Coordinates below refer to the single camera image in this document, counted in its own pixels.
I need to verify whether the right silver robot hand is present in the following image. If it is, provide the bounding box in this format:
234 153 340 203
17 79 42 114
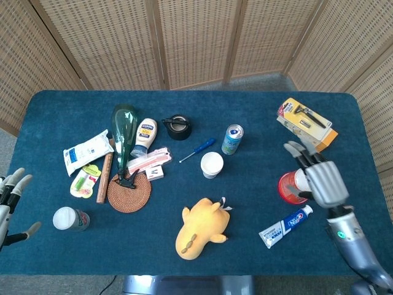
283 140 354 210

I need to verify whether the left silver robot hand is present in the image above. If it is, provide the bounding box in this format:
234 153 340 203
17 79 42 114
0 167 42 251

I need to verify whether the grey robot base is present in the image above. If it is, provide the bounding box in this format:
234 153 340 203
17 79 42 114
122 275 255 295

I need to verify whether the red canister white lid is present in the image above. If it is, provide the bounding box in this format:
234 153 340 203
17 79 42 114
278 168 311 205

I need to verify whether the white orange cardboard box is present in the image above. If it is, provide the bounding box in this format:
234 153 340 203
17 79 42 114
276 116 339 154

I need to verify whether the blue white toothpaste tube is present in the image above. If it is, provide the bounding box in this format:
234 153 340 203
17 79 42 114
258 204 314 250

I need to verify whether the printed can white lid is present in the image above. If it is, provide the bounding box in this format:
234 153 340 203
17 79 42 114
52 206 91 232

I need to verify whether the razor blister pack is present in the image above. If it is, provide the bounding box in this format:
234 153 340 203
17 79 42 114
276 97 333 142

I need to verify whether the green lip balm blister pack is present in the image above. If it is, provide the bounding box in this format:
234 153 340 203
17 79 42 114
69 164 102 199

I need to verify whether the white wet wipes pack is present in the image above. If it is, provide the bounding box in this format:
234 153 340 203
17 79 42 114
63 128 115 178

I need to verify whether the blue green drink can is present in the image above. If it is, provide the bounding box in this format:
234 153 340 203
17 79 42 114
221 124 244 155

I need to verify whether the brown wooden stick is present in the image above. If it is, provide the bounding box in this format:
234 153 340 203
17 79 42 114
96 138 116 205

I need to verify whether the blue felt table cover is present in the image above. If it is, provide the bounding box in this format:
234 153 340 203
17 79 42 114
0 90 388 277

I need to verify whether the round woven rattan coaster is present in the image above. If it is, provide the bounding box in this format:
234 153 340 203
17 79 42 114
107 172 152 213

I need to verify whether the yellow plush toy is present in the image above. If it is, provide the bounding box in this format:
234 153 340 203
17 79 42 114
175 196 234 261

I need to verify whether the green spray bottle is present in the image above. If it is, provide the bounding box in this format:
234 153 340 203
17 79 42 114
111 103 141 190

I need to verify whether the pink toothbrush package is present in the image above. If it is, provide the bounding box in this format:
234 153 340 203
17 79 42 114
126 146 172 175

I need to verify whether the black tape roll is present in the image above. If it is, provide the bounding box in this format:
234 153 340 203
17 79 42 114
165 114 193 141

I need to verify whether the small white box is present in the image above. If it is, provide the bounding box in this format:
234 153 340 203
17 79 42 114
145 165 165 181

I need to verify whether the white mayonnaise squeeze bottle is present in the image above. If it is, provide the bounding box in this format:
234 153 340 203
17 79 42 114
130 117 158 159

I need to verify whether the woven wooden folding screen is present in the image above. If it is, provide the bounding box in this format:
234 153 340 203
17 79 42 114
0 0 393 213

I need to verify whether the black cable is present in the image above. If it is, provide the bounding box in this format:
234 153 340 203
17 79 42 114
99 275 117 295

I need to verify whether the blue handled screwdriver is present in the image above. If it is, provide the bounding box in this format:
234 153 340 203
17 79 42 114
179 138 216 163

